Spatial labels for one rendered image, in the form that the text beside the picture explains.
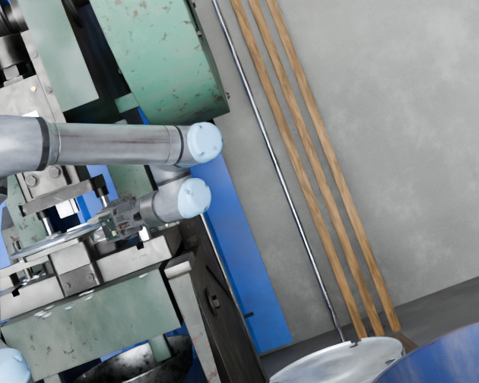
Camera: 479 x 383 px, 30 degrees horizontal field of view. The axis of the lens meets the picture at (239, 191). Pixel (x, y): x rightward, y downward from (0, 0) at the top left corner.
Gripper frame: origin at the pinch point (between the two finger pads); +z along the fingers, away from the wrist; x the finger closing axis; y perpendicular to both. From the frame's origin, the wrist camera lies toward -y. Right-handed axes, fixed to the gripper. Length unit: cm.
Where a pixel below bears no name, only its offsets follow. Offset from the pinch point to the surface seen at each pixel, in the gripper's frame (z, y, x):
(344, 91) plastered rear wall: 22, -155, -6
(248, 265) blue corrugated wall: 66, -117, 43
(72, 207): 18.1, -9.5, -5.8
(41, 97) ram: 10.5, -6.9, -33.3
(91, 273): 6.4, 2.2, 10.0
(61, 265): 11.2, 5.8, 5.6
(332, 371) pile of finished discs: -55, 7, 39
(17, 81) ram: 17.0, -7.1, -39.5
